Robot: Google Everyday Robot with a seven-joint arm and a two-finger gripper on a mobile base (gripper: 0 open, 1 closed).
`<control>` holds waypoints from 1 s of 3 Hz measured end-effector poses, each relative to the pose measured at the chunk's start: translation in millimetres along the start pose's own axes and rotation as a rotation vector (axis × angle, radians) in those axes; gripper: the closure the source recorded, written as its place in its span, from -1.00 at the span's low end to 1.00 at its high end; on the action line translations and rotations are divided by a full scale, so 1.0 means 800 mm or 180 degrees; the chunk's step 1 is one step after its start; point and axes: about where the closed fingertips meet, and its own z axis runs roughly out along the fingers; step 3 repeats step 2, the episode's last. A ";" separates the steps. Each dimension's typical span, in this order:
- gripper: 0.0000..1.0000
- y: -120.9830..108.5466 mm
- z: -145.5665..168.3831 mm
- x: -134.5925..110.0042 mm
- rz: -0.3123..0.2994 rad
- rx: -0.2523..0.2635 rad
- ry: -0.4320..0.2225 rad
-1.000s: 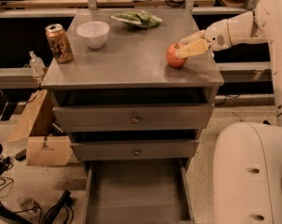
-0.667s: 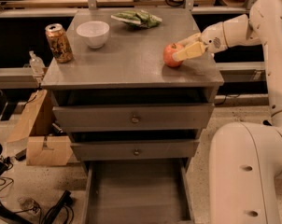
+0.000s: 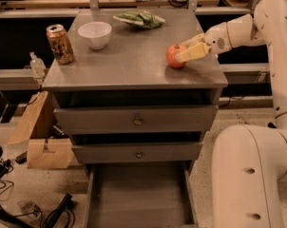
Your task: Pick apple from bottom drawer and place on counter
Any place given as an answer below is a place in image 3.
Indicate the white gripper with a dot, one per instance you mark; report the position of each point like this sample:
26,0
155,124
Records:
217,41

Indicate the grey middle drawer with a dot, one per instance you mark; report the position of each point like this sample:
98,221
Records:
137,152

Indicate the grey drawer cabinet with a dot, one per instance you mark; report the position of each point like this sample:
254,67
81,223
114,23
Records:
131,70

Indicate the white bowl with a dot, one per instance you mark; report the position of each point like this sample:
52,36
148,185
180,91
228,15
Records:
95,34

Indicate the brown cardboard box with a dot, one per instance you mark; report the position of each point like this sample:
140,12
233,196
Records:
35,128

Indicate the gold drink can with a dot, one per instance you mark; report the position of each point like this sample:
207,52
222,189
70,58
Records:
60,44

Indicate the red apple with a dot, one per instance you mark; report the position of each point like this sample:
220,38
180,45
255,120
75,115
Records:
171,53

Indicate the green chip bag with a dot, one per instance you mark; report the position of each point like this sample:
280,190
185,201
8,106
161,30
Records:
140,19

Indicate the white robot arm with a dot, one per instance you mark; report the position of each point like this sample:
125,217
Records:
248,160

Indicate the grey open bottom drawer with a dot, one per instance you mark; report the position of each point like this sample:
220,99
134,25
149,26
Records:
140,195

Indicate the black power strip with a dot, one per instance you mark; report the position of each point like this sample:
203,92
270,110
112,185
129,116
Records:
65,206

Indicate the grey top drawer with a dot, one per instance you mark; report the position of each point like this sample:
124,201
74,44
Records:
115,120

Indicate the clear plastic bottle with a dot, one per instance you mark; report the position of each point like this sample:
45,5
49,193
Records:
37,65

